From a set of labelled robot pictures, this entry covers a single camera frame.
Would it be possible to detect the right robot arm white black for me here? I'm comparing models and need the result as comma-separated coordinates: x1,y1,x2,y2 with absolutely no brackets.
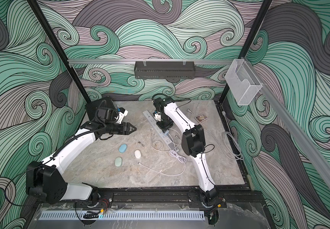
152,93,219,206

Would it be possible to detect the black metal box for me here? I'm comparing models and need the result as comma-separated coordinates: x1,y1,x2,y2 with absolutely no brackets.
84,96,118,128

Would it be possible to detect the green earbud case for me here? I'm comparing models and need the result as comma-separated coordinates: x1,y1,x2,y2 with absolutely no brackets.
114,157,123,167

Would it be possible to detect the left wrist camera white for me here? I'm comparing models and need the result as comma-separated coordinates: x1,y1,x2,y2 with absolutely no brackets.
116,107,128,124

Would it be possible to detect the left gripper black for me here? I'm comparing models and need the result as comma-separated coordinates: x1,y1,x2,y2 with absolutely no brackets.
105,123,137,135

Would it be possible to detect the black wall shelf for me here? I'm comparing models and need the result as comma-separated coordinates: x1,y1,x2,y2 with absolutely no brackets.
134,61,195,80

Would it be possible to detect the white power strip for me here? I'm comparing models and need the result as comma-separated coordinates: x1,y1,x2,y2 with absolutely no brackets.
143,110,179,152

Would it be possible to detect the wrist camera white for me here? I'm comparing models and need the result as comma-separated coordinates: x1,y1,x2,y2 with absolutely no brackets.
153,111,162,122
116,107,128,124

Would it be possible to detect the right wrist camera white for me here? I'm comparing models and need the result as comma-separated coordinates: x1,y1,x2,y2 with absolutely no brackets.
153,111,162,122

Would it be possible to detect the thin white earphone cable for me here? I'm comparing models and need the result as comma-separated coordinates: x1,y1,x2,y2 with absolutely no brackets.
149,128,171,152

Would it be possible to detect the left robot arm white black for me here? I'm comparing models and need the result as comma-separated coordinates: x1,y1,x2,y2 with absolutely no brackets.
26,97,136,208

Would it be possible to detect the white usb cable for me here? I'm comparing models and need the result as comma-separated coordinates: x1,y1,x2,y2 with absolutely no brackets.
137,134,187,177

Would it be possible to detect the power strip cord white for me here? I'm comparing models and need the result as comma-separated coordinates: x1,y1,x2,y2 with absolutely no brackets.
169,150,187,164

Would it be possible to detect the white earbud case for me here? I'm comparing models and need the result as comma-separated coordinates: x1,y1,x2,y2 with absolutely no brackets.
134,150,142,159

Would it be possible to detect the white slotted cable duct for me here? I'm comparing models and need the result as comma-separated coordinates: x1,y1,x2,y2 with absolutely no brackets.
39,210,206,221

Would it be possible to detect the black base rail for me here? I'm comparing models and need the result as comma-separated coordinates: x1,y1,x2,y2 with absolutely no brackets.
36,187,266,209

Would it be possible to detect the clear mesh wall bin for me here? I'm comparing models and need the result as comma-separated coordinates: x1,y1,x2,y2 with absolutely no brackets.
225,59,262,106

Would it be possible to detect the small colourful card box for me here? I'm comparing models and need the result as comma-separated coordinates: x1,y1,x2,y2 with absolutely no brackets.
195,113,208,123

